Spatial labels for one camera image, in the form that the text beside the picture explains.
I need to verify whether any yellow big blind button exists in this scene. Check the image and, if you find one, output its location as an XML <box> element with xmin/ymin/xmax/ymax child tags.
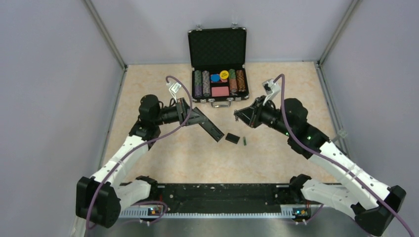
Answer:
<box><xmin>219</xmin><ymin>70</ymin><xmax>229</xmax><ymax>80</ymax></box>

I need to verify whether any black remote control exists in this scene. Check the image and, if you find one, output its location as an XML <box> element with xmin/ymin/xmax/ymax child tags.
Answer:
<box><xmin>198</xmin><ymin>114</ymin><xmax>224</xmax><ymax>142</ymax></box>

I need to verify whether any red playing card deck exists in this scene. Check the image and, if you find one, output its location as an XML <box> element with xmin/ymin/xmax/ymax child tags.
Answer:
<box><xmin>211</xmin><ymin>86</ymin><xmax>230</xmax><ymax>97</ymax></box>

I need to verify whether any black poker chip case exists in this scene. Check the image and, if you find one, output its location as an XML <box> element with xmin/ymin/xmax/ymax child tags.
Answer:
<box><xmin>187</xmin><ymin>27</ymin><xmax>250</xmax><ymax>103</ymax></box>

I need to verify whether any orange black chip stack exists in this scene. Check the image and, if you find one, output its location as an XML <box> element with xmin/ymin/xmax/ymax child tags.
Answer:
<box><xmin>236</xmin><ymin>70</ymin><xmax>246</xmax><ymax>92</ymax></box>

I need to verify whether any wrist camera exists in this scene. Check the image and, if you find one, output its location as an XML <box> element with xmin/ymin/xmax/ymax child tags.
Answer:
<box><xmin>167</xmin><ymin>82</ymin><xmax>182</xmax><ymax>101</ymax></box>
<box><xmin>262</xmin><ymin>79</ymin><xmax>281</xmax><ymax>101</ymax></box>

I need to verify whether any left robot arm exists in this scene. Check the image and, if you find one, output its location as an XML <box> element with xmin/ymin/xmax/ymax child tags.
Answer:
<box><xmin>76</xmin><ymin>94</ymin><xmax>212</xmax><ymax>228</ymax></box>

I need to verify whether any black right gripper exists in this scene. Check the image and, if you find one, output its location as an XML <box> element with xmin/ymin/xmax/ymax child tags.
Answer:
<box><xmin>235</xmin><ymin>96</ymin><xmax>293</xmax><ymax>137</ymax></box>

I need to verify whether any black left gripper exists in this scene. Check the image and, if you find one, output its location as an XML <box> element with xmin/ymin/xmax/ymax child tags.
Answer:
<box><xmin>154</xmin><ymin>97</ymin><xmax>209</xmax><ymax>126</ymax></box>

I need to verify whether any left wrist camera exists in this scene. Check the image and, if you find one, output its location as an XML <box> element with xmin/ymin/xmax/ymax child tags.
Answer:
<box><xmin>167</xmin><ymin>82</ymin><xmax>182</xmax><ymax>101</ymax></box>

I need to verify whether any green red chip stack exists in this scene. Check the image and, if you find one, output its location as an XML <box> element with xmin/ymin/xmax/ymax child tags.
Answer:
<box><xmin>228</xmin><ymin>69</ymin><xmax>238</xmax><ymax>93</ymax></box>

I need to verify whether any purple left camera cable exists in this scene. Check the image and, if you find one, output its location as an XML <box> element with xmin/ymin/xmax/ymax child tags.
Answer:
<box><xmin>85</xmin><ymin>76</ymin><xmax>194</xmax><ymax>230</ymax></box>

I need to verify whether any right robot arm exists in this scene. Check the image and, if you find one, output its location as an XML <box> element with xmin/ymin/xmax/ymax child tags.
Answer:
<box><xmin>234</xmin><ymin>96</ymin><xmax>406</xmax><ymax>237</ymax></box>

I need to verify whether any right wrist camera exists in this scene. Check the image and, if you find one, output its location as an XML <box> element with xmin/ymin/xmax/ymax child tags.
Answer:
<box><xmin>262</xmin><ymin>79</ymin><xmax>281</xmax><ymax>101</ymax></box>

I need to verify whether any black battery cover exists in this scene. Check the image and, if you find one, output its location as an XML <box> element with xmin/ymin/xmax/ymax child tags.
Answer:
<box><xmin>225</xmin><ymin>133</ymin><xmax>240</xmax><ymax>144</ymax></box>

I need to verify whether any blue dealer button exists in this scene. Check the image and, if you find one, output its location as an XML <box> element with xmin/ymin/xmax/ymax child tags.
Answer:
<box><xmin>210</xmin><ymin>74</ymin><xmax>220</xmax><ymax>83</ymax></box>

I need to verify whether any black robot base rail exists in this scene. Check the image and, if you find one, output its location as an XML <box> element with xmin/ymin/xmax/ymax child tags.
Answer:
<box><xmin>120</xmin><ymin>183</ymin><xmax>320</xmax><ymax>220</ymax></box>

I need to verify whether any purple green chip stack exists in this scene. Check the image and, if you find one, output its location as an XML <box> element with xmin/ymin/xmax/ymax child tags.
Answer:
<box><xmin>194</xmin><ymin>70</ymin><xmax>203</xmax><ymax>98</ymax></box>

